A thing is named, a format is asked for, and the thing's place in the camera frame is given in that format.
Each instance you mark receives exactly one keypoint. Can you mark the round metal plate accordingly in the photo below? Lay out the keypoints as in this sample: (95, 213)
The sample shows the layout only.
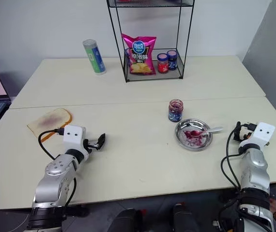
(193, 142)

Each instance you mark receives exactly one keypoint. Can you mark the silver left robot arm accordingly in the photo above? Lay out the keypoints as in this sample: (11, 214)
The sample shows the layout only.
(55, 169)

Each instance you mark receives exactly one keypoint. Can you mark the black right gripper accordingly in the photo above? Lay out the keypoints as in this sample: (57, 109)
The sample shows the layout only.
(245, 135)

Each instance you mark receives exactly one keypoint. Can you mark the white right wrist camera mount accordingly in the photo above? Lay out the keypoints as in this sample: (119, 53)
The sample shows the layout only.
(261, 135)

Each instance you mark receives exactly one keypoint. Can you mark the metal spoon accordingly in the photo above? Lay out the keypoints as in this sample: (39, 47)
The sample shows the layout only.
(215, 129)

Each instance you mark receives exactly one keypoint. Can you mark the grey partition panel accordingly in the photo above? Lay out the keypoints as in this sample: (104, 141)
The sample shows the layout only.
(271, 48)

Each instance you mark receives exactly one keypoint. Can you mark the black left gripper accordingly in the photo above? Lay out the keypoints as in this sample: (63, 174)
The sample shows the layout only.
(91, 144)

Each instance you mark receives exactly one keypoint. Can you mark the open blue-label jam jar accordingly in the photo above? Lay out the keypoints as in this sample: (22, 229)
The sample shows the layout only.
(175, 113)

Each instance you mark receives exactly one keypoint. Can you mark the dark rounded shape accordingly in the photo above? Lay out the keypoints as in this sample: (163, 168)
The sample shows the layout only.
(185, 218)

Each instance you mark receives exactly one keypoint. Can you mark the closed blue-label jam jar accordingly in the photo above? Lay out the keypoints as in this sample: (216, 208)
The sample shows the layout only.
(173, 61)

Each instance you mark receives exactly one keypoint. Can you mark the green and blue cylindrical can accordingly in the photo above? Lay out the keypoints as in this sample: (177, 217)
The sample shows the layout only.
(95, 56)

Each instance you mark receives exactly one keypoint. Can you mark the red packet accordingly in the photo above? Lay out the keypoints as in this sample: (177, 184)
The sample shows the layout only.
(124, 1)

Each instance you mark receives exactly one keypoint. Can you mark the red lid jar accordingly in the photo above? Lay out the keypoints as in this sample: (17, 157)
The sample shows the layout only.
(163, 65)

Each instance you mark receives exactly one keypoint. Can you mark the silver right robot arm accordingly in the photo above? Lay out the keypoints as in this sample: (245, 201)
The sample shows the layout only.
(254, 169)

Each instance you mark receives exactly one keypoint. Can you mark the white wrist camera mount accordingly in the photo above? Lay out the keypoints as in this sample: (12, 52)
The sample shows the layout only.
(261, 135)
(73, 137)

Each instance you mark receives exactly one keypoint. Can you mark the bread slice with jam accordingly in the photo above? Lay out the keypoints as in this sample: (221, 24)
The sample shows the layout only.
(48, 119)

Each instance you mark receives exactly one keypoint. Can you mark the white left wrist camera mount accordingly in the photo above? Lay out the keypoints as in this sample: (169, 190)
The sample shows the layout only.
(73, 137)

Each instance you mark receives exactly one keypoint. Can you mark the pink potato chips bag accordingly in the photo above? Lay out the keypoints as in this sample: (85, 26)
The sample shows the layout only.
(140, 58)

